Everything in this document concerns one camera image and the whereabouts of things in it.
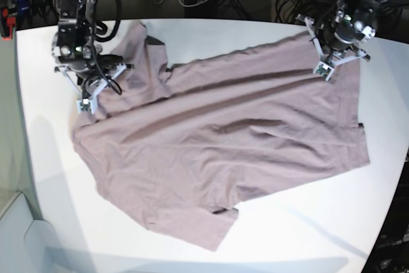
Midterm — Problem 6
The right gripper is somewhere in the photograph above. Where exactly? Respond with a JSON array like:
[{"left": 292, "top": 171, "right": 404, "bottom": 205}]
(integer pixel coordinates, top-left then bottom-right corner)
[{"left": 52, "top": 29, "right": 123, "bottom": 86}]

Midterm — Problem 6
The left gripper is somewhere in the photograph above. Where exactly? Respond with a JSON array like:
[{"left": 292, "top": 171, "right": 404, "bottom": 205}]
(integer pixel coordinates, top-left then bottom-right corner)
[{"left": 314, "top": 10, "right": 376, "bottom": 59}]

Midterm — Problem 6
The mauve t-shirt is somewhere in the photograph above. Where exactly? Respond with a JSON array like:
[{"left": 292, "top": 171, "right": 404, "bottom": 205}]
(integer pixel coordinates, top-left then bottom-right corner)
[{"left": 71, "top": 23, "right": 370, "bottom": 251}]

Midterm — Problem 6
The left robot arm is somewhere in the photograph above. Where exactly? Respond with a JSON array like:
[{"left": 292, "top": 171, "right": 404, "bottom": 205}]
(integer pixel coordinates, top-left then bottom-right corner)
[{"left": 313, "top": 0, "right": 388, "bottom": 63}]

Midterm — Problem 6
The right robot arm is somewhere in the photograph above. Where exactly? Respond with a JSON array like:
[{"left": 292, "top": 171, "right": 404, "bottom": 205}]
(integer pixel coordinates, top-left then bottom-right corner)
[{"left": 51, "top": 0, "right": 122, "bottom": 86}]

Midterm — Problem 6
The red and black clamp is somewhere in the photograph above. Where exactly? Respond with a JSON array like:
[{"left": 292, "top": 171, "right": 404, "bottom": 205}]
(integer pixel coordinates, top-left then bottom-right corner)
[{"left": 1, "top": 7, "right": 17, "bottom": 40}]

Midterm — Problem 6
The grey side table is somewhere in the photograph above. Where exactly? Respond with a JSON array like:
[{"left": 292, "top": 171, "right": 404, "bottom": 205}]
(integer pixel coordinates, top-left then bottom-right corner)
[{"left": 1, "top": 193, "right": 60, "bottom": 272}]

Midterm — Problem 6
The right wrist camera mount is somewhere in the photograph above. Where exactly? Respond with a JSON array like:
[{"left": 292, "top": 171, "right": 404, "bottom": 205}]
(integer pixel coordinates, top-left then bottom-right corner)
[{"left": 54, "top": 63, "right": 134, "bottom": 114}]

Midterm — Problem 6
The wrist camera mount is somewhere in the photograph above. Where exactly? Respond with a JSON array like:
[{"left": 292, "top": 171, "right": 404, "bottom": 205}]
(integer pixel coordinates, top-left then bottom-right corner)
[
  {"left": 54, "top": 63, "right": 134, "bottom": 114},
  {"left": 297, "top": 14, "right": 371, "bottom": 81}
]

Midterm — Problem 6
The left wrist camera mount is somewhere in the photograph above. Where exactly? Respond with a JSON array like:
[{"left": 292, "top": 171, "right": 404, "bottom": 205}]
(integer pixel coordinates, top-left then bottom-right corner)
[{"left": 297, "top": 14, "right": 371, "bottom": 81}]

